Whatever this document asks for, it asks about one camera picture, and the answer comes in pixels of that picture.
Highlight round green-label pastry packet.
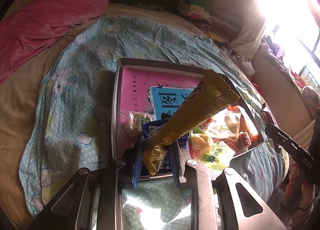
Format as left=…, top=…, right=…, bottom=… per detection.
left=118, top=111, right=156, bottom=141

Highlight yellow-green snack bag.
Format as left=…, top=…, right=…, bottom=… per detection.
left=189, top=134, right=235, bottom=171

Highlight blue snack packet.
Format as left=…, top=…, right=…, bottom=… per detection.
left=141, top=119, right=190, bottom=175

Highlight clear bag red candy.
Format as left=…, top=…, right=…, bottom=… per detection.
left=199, top=112, right=246, bottom=146

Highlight small red snack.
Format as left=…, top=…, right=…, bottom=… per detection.
left=238, top=132, right=251, bottom=149

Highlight orange long snack packet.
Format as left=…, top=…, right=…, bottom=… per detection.
left=227, top=106, right=259, bottom=141

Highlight gold long snack packet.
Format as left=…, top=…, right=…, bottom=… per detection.
left=142, top=68, right=241, bottom=176

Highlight right hand red nails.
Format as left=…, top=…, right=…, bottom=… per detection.
left=281, top=162, right=320, bottom=223

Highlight dark cardboard box tray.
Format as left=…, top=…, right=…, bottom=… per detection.
left=111, top=57, right=266, bottom=180

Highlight pink and blue book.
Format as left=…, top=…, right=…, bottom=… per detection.
left=116, top=65, right=202, bottom=129

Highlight teal cartoon print quilt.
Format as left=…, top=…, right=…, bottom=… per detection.
left=19, top=14, right=287, bottom=229

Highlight cream curtain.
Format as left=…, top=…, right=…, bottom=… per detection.
left=229, top=5, right=266, bottom=62

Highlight pile of folded clothes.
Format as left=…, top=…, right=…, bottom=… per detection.
left=178, top=0, right=244, bottom=45

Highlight pink blanket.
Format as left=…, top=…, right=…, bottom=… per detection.
left=1, top=0, right=108, bottom=82

